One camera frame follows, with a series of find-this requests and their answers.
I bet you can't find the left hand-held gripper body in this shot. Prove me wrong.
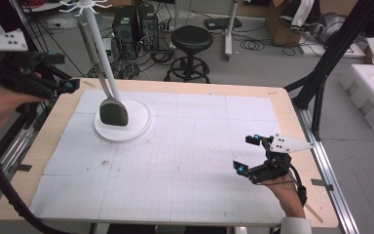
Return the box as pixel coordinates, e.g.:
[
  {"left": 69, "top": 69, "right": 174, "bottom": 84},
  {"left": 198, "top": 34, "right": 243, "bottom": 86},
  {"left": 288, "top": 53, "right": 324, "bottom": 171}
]
[{"left": 0, "top": 28, "right": 66, "bottom": 101}]

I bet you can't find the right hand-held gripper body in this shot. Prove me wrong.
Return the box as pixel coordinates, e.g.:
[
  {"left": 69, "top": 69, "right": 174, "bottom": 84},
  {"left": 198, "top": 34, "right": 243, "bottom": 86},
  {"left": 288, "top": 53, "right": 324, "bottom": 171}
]
[{"left": 247, "top": 134, "right": 315, "bottom": 185}]

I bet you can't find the white hook stand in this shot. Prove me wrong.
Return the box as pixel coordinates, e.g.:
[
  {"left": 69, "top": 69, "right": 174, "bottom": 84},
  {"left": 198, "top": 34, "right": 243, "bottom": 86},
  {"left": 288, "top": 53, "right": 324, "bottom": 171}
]
[{"left": 58, "top": 0, "right": 153, "bottom": 142}]

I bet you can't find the person's right hand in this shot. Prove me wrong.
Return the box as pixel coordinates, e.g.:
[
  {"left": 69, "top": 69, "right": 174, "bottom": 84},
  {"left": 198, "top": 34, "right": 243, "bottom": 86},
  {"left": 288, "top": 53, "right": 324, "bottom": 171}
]
[{"left": 261, "top": 172, "right": 302, "bottom": 203}]

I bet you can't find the round white table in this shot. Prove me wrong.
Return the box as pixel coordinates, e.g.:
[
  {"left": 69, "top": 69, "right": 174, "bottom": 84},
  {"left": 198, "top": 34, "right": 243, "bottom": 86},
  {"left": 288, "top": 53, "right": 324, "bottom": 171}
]
[{"left": 20, "top": 0, "right": 79, "bottom": 14}]

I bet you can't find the person's white sleeve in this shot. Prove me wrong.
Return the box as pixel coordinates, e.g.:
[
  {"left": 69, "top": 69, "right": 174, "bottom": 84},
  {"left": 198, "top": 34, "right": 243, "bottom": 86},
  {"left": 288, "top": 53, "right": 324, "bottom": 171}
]
[{"left": 280, "top": 216, "right": 313, "bottom": 234}]

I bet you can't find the white grid mat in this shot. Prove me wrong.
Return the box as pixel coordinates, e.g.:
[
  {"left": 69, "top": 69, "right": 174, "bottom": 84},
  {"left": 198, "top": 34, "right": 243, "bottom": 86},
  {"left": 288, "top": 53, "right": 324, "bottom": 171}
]
[{"left": 28, "top": 89, "right": 286, "bottom": 225}]

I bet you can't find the black computer tower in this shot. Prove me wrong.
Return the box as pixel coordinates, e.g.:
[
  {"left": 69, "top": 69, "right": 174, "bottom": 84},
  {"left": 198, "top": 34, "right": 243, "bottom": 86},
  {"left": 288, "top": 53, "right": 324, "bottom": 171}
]
[
  {"left": 111, "top": 5, "right": 140, "bottom": 53},
  {"left": 137, "top": 3, "right": 160, "bottom": 52}
]

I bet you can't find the open cardboard box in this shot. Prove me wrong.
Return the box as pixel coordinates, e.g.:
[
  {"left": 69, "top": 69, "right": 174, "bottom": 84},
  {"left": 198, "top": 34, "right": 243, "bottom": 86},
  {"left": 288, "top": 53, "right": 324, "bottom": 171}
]
[{"left": 264, "top": 0, "right": 321, "bottom": 47}]

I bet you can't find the black round stool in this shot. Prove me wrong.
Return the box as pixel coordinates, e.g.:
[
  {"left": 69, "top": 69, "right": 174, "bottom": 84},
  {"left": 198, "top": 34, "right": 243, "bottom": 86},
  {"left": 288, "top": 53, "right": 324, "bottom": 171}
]
[{"left": 164, "top": 24, "right": 214, "bottom": 84}]

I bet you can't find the black flat device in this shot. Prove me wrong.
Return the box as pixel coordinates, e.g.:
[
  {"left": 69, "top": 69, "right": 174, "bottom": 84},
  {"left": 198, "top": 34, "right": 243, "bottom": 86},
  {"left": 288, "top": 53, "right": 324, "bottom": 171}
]
[{"left": 204, "top": 17, "right": 243, "bottom": 31}]

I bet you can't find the white foam packing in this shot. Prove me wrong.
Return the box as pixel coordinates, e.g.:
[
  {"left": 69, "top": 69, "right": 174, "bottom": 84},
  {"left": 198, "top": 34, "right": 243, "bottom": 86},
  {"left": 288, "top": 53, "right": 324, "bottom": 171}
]
[{"left": 338, "top": 62, "right": 374, "bottom": 132}]

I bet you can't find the striped cloth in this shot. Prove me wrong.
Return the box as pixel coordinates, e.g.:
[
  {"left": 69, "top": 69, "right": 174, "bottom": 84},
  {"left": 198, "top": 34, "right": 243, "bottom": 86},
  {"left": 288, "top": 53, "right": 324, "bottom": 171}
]
[{"left": 279, "top": 0, "right": 321, "bottom": 34}]

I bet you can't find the grey rounded device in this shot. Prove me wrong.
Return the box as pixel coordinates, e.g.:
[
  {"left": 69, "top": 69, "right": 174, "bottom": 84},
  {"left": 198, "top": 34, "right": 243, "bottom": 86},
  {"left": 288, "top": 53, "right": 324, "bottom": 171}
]
[{"left": 316, "top": 12, "right": 348, "bottom": 45}]

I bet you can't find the thin black cable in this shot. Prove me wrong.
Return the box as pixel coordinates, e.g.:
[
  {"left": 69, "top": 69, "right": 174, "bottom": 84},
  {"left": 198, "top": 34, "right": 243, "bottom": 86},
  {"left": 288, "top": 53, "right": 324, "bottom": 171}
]
[{"left": 287, "top": 163, "right": 308, "bottom": 207}]

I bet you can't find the aluminium rail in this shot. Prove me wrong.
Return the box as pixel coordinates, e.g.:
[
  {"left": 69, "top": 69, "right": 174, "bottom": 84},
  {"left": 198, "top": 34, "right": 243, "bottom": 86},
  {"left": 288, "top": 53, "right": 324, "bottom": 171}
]
[
  {"left": 0, "top": 110, "right": 56, "bottom": 213},
  {"left": 293, "top": 105, "right": 360, "bottom": 234}
]

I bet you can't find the black floor cable coil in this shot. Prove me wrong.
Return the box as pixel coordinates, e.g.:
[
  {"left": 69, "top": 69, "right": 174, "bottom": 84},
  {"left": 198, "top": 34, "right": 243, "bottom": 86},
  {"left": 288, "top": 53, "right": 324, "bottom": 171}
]
[{"left": 239, "top": 29, "right": 299, "bottom": 57}]

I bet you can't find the black metal frame stand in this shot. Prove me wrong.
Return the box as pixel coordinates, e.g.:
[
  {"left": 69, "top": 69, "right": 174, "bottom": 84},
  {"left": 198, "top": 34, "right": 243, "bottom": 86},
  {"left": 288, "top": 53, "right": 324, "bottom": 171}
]
[{"left": 283, "top": 0, "right": 374, "bottom": 141}]

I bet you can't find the white rolling stand post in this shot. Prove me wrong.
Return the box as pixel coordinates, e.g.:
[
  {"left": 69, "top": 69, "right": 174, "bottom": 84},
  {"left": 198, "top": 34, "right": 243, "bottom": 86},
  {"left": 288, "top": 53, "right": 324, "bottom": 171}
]
[{"left": 223, "top": 0, "right": 241, "bottom": 61}]

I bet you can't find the thick black cable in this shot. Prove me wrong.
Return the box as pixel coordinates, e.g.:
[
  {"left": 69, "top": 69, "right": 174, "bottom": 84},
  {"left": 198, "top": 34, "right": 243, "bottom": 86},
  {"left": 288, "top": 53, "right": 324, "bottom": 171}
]
[{"left": 0, "top": 135, "right": 77, "bottom": 234}]

